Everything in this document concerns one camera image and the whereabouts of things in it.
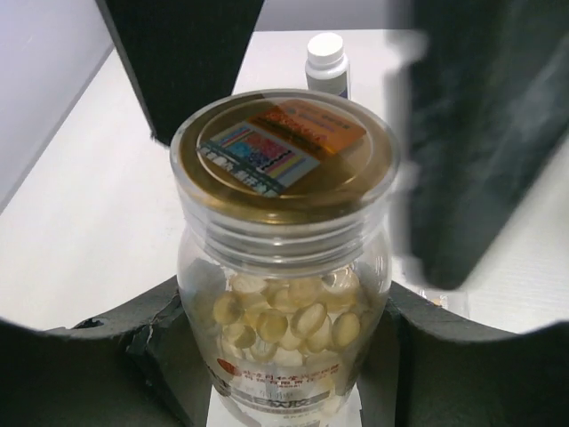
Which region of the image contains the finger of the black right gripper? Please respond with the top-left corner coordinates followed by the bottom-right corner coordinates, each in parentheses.
top-left (97, 0), bottom-right (263, 145)
top-left (388, 1), bottom-right (568, 290)

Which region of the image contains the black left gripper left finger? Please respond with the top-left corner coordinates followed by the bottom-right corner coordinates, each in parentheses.
top-left (1, 278), bottom-right (212, 426)

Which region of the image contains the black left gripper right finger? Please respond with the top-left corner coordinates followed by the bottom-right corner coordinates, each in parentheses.
top-left (359, 284), bottom-right (568, 426)

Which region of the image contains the gold bottle cap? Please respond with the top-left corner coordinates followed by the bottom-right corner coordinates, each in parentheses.
top-left (170, 89), bottom-right (400, 224)

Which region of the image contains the clear bottle of yellow pills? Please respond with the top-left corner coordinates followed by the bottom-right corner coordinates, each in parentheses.
top-left (168, 89), bottom-right (401, 427)

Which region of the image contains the weekly pill organizer strip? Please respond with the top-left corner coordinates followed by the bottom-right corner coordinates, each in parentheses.
top-left (419, 288), bottom-right (469, 318)

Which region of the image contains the white blue small bottle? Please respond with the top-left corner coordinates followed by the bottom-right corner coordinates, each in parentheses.
top-left (305, 32), bottom-right (350, 99)

